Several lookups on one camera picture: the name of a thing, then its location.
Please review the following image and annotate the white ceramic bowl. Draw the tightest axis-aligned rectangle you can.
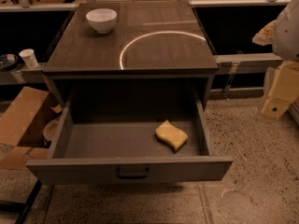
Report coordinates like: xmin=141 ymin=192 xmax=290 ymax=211
xmin=86 ymin=8 xmax=118 ymax=34

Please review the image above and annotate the white paper cup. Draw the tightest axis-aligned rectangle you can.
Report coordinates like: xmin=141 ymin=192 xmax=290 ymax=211
xmin=19 ymin=49 xmax=38 ymax=68

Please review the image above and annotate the yellow wavy sponge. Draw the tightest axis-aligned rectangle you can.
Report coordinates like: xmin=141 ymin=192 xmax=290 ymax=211
xmin=155 ymin=120 xmax=188 ymax=151

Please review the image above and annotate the brown cardboard box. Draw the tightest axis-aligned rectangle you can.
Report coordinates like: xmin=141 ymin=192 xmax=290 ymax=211
xmin=0 ymin=87 xmax=59 ymax=170

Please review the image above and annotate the grey open top drawer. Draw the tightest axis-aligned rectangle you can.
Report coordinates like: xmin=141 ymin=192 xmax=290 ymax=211
xmin=27 ymin=85 xmax=233 ymax=185

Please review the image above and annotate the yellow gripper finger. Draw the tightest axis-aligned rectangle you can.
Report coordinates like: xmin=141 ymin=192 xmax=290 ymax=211
xmin=252 ymin=21 xmax=276 ymax=46

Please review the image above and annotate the dark round plate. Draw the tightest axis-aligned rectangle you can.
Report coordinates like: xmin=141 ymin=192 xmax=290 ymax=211
xmin=0 ymin=54 xmax=18 ymax=72

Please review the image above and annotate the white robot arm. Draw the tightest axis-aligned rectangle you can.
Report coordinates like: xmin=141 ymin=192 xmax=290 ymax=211
xmin=252 ymin=0 xmax=299 ymax=119

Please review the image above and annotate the round wooden disc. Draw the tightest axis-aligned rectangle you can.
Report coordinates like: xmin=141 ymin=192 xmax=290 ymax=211
xmin=43 ymin=119 xmax=60 ymax=141

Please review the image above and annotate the grey metal shelf rail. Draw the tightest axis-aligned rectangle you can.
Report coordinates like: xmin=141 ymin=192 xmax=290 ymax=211
xmin=215 ymin=53 xmax=282 ymax=75

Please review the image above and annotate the black drawer handle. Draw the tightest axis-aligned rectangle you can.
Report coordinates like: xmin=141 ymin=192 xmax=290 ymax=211
xmin=116 ymin=167 xmax=150 ymax=180

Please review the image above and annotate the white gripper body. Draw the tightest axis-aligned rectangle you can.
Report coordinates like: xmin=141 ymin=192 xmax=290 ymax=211
xmin=262 ymin=61 xmax=299 ymax=119

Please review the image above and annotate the dark wooden counter cabinet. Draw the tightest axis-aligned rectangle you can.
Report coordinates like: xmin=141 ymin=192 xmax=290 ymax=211
xmin=43 ymin=1 xmax=219 ymax=104

